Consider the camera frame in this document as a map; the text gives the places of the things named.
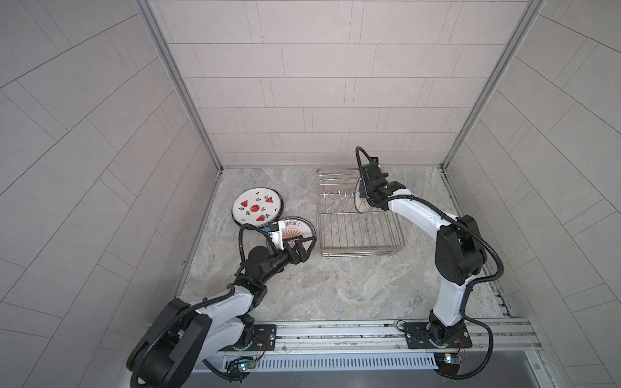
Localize aluminium mounting rail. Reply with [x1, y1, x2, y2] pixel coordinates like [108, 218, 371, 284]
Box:
[252, 318, 541, 354]

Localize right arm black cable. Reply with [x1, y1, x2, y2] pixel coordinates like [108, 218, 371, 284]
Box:
[355, 146, 506, 381]

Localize circuit board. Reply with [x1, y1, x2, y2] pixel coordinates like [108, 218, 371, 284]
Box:
[226, 357, 256, 378]
[433, 352, 463, 376]

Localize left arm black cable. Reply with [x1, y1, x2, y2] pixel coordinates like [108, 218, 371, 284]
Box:
[128, 222, 278, 388]

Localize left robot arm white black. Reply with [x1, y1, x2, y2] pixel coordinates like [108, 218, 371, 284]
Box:
[126, 236, 317, 387]

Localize sunburst pattern plate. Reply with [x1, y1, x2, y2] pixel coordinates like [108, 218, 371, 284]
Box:
[354, 178, 370, 214]

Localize aluminium corner profile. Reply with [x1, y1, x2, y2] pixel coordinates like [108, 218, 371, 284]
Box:
[134, 0, 223, 171]
[440, 0, 546, 171]

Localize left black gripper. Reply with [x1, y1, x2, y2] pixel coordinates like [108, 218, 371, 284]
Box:
[256, 236, 315, 286]

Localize right circuit board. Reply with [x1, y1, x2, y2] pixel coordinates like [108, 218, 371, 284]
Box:
[433, 352, 463, 376]

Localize left circuit board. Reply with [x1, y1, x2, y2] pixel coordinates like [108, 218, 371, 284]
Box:
[226, 357, 256, 378]

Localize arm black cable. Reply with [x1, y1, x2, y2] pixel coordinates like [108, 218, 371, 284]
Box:
[355, 146, 506, 381]
[128, 222, 278, 388]

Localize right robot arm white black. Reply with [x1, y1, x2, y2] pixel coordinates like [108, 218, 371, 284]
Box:
[358, 159, 504, 347]

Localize left aluminium corner profile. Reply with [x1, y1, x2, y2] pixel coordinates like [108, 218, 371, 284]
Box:
[134, 0, 223, 171]

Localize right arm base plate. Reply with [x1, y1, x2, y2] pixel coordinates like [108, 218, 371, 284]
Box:
[396, 321, 472, 349]

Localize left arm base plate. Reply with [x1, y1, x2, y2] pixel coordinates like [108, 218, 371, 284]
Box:
[224, 324, 278, 352]

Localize brown patterned plate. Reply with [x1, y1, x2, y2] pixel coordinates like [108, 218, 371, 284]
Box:
[279, 217, 316, 239]

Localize white plate fruit pattern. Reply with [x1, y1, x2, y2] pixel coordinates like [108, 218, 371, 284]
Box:
[231, 187, 284, 227]

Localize right aluminium corner profile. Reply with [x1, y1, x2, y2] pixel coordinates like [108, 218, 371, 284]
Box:
[440, 0, 546, 171]

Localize metal wire dish rack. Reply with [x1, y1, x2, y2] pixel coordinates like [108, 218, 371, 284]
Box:
[316, 169, 405, 258]

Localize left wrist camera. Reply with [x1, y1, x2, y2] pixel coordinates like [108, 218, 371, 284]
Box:
[265, 221, 285, 251]

